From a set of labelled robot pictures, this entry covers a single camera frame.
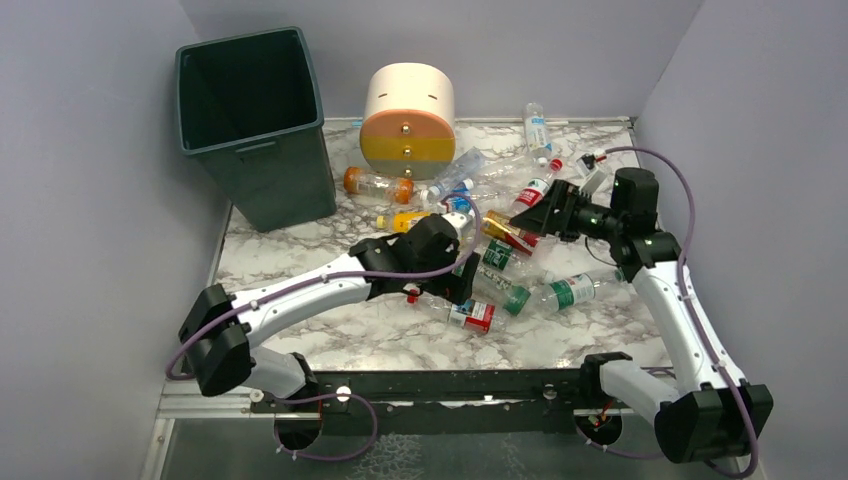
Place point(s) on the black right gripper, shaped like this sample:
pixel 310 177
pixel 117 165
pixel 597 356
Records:
pixel 566 210

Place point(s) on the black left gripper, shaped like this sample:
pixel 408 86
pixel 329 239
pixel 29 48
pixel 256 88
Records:
pixel 465 277

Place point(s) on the green jasmine tea bottle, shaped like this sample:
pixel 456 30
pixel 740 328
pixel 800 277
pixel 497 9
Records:
pixel 492 285

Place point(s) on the red label water bottle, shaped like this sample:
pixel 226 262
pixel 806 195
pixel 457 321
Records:
pixel 478 316

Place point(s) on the yellow honey pomelo bottle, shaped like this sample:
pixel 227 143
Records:
pixel 400 222

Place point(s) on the orange label juice bottle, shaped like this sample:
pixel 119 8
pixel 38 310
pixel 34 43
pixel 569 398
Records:
pixel 358 181

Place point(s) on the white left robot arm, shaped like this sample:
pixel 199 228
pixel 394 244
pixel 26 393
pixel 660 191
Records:
pixel 221 339

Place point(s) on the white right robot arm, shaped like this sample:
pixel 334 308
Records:
pixel 712 411

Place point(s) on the dark green plastic bin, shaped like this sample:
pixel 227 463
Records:
pixel 248 109

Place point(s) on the red label bottle red cap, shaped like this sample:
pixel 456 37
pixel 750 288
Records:
pixel 536 188

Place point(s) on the green label bottle dark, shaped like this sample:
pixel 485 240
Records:
pixel 513 263

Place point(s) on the brown tea bottle red label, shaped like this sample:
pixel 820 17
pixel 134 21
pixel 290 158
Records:
pixel 497 225

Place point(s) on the clear bottle blue white label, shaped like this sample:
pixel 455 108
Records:
pixel 536 135

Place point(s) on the green label water bottle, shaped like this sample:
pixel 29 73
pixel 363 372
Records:
pixel 558 294

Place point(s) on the clear bottle blue cap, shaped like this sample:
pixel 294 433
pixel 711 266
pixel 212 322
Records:
pixel 464 167

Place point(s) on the round drawer cabinet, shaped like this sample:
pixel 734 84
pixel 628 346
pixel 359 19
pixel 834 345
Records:
pixel 408 121

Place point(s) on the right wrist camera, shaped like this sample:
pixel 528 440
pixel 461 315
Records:
pixel 589 167

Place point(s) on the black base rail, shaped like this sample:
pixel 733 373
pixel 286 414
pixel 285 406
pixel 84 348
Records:
pixel 439 402

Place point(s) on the aluminium frame rail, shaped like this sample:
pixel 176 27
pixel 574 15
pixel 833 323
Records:
pixel 181 400

